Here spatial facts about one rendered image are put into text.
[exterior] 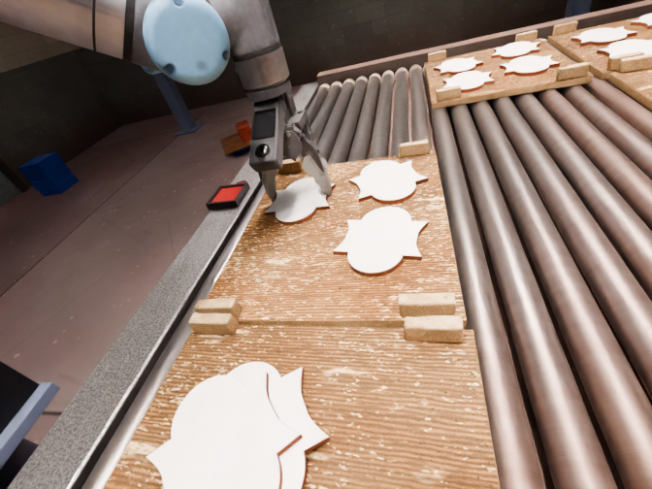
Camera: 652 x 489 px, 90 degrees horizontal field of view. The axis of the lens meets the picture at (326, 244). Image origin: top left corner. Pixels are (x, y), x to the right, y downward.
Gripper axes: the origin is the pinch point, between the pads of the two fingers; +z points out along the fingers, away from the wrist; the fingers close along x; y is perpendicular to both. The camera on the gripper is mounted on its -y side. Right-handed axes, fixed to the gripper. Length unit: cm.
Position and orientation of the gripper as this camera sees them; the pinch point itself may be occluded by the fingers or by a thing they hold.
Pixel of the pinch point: (300, 198)
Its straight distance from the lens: 62.5
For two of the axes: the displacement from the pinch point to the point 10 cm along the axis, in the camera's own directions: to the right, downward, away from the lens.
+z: 2.3, 7.5, 6.2
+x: -9.6, 0.7, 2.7
